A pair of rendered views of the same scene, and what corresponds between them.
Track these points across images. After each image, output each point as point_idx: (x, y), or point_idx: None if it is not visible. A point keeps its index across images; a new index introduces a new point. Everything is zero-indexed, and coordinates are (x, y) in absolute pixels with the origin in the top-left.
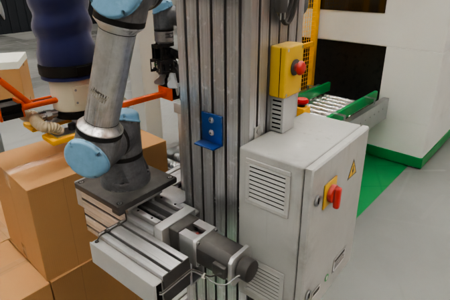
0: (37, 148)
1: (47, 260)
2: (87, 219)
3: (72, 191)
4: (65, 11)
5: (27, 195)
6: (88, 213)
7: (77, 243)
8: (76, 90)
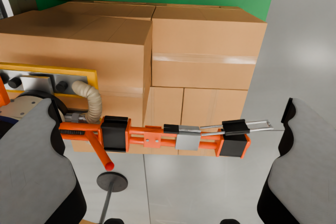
0: (103, 116)
1: (147, 24)
2: None
3: (104, 35)
4: None
5: (144, 44)
6: None
7: (121, 22)
8: (21, 112)
